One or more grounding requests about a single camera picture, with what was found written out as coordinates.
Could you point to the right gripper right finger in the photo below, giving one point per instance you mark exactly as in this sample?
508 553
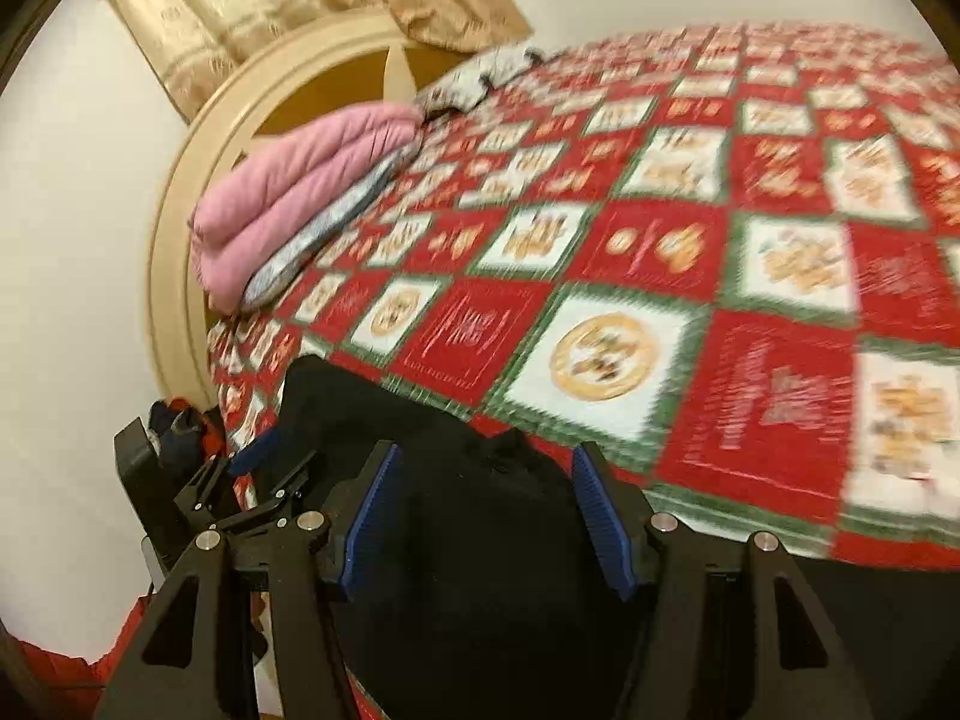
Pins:
729 629

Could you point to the grey patterned folded quilt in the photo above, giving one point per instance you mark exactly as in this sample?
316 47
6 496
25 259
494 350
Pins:
275 275

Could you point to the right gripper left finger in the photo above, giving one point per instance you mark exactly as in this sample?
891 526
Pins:
191 656

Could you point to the grey patterned pillow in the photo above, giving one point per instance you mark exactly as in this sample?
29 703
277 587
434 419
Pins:
466 86

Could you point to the pink folded blanket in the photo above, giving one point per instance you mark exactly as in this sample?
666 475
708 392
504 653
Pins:
245 217

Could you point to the black pants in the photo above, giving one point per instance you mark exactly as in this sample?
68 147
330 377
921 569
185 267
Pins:
486 598

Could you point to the colourful clothes pile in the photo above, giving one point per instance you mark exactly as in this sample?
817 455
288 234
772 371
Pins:
187 427

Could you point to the red patchwork bear bedspread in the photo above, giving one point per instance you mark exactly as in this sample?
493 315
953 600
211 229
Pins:
729 256

